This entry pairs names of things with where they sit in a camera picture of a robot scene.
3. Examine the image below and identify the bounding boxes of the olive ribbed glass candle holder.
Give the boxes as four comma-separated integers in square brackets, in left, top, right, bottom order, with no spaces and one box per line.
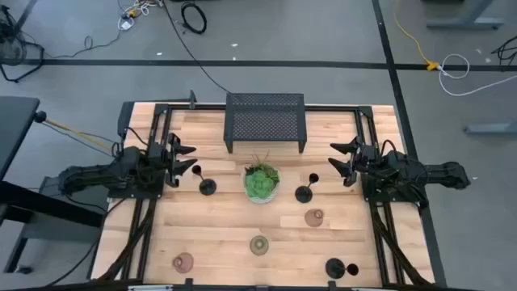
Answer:
[249,235,270,257]

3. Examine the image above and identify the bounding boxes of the dark grey desk top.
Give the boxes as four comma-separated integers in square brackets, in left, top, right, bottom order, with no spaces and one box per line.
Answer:
[0,95,41,181]

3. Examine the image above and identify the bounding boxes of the green artificial plant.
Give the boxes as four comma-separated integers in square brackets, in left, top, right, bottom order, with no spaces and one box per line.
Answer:
[243,151,280,200]

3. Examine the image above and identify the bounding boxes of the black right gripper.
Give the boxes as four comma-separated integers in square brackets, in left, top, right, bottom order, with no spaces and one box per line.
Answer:
[327,136,368,188]

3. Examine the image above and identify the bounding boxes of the white mounting plate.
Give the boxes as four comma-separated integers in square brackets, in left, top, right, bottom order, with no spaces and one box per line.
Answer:
[128,284,174,291]

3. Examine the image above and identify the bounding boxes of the grey desk leg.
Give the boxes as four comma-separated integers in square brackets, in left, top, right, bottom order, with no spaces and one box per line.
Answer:
[422,0,506,31]

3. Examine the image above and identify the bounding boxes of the yellow extension cable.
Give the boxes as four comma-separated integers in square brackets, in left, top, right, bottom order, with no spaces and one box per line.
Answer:
[393,0,441,72]

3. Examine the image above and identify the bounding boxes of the black metal candlestick holder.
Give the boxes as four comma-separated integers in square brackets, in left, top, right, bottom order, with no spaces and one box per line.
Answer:
[294,172,320,205]
[191,164,218,197]
[325,257,359,280]

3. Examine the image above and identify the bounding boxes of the black desk frame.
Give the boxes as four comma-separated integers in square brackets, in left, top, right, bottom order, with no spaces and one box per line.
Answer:
[0,180,105,276]

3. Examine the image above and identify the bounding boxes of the yellow rod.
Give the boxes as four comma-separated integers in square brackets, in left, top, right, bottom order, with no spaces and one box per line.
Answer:
[43,116,116,151]

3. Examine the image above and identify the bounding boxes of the grey desk foot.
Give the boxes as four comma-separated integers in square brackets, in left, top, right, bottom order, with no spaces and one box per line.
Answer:
[463,119,517,136]

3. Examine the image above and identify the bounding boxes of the green potted plant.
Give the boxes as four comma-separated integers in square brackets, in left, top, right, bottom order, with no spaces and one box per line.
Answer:
[243,163,281,205]

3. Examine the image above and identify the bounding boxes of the white floor cable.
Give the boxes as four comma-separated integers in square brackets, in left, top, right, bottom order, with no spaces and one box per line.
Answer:
[438,53,517,98]

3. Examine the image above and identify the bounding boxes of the long black floor cable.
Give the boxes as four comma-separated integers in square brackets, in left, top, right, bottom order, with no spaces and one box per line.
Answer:
[160,0,232,94]

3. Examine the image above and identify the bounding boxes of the black cable bundle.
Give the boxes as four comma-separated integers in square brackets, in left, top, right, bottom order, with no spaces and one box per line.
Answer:
[490,34,517,66]

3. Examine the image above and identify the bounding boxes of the coiled black cable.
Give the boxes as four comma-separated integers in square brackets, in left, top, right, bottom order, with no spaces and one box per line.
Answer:
[180,2,208,35]

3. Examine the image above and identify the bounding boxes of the black perforated metal shelf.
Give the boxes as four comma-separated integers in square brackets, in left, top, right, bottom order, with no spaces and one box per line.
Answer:
[223,91,307,155]

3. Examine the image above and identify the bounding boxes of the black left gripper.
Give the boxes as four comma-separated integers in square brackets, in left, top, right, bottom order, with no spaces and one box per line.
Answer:
[163,132,199,189]

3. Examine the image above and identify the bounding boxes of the pink ribbed glass candle holder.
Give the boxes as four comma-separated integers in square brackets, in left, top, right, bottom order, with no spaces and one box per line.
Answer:
[304,208,325,228]
[172,252,195,274]

